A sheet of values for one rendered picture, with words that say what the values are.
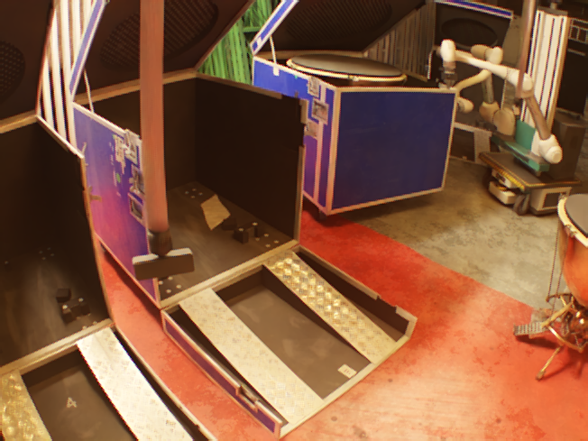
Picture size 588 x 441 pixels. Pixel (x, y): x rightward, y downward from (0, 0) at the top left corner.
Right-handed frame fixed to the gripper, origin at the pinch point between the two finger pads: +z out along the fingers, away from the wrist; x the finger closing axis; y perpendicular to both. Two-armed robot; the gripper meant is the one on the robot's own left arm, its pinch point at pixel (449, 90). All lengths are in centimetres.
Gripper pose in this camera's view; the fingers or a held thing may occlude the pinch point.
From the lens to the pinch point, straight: 325.7
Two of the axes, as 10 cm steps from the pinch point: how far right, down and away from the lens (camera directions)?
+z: 0.3, 9.2, 3.8
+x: 8.9, -2.0, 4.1
